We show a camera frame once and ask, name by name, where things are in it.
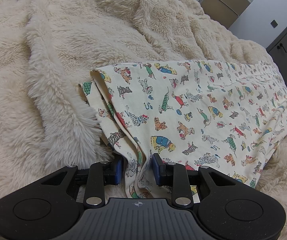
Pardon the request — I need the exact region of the dog print cream garment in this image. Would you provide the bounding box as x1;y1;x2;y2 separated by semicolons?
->
78;59;287;199

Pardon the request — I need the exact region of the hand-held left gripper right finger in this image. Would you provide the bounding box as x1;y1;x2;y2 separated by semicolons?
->
152;153;235;206

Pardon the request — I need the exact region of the fluffy cream blanket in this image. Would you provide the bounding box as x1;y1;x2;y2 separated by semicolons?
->
0;0;287;240

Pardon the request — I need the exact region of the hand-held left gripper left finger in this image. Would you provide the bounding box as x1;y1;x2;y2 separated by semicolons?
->
41;154;123;205

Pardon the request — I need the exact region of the gold refrigerator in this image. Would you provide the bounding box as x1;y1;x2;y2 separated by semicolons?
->
200;0;256;29

